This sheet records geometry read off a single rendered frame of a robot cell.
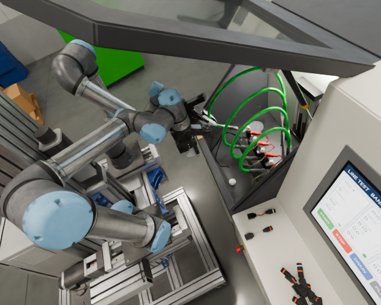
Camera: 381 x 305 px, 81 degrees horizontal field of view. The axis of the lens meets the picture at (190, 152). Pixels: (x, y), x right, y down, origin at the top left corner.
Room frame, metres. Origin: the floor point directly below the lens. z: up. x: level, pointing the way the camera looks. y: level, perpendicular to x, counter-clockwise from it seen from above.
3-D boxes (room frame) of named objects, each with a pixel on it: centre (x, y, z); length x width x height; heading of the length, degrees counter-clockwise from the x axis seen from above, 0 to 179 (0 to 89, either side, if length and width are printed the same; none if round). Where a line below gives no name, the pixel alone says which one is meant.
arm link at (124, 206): (0.49, 0.35, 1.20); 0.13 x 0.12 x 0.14; 42
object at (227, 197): (0.77, -0.09, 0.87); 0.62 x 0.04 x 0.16; 178
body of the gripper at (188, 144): (0.65, 0.00, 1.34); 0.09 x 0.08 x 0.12; 88
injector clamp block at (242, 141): (0.64, -0.32, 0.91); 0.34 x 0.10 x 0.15; 178
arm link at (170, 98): (0.65, -0.01, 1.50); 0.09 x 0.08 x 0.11; 132
